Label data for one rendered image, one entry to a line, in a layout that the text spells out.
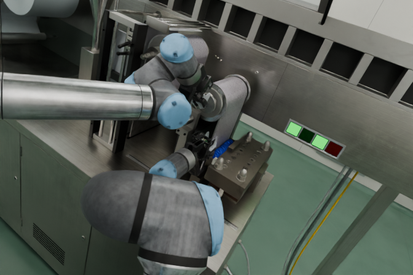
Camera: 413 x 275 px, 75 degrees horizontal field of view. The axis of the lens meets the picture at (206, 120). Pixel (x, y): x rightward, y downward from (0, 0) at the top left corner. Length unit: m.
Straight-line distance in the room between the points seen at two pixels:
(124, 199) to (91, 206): 0.06
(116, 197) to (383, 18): 3.33
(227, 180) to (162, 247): 0.61
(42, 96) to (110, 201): 0.20
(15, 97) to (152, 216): 0.28
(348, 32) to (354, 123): 0.35
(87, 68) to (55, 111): 0.99
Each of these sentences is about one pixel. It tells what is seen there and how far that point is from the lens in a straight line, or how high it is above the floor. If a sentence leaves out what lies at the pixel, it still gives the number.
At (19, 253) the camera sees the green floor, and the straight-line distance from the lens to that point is 2.00.
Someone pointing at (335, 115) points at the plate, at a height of 1.32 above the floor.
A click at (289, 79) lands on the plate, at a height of 1.38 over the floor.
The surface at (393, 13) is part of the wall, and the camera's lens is 3.52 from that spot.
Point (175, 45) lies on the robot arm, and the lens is 0.67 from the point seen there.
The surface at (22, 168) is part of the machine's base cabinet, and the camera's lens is 1.55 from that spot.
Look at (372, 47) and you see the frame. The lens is 1.18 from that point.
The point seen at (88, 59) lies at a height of 1.13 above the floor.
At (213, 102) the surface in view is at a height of 1.27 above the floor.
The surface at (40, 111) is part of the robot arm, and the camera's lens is 0.51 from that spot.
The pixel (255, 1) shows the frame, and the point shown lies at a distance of 1.25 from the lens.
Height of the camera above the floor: 1.62
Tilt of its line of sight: 26 degrees down
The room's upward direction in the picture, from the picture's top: 19 degrees clockwise
